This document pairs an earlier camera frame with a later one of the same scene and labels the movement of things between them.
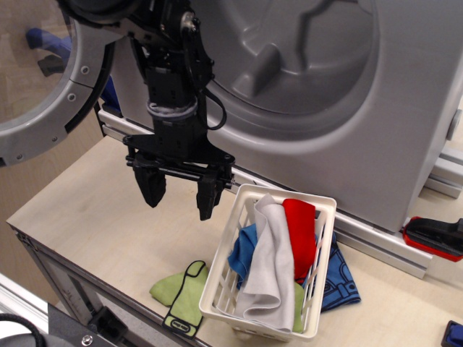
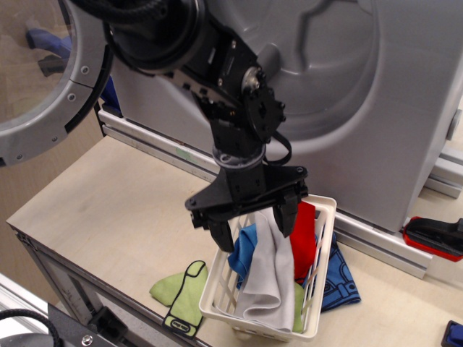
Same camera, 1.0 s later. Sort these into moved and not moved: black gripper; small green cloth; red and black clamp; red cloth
Moved: black gripper
Not moved: small green cloth; red and black clamp; red cloth
